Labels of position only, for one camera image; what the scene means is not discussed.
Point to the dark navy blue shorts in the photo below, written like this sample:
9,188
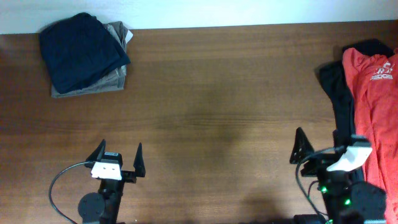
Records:
79,52

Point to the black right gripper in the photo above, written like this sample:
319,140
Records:
320,163

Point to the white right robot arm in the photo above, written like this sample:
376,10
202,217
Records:
348,198

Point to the red t-shirt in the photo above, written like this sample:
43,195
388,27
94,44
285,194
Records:
372,81

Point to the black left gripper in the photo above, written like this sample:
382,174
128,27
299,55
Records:
130,176

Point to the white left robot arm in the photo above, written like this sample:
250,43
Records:
103,206

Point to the folded grey cargo shorts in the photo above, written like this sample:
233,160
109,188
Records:
114,80

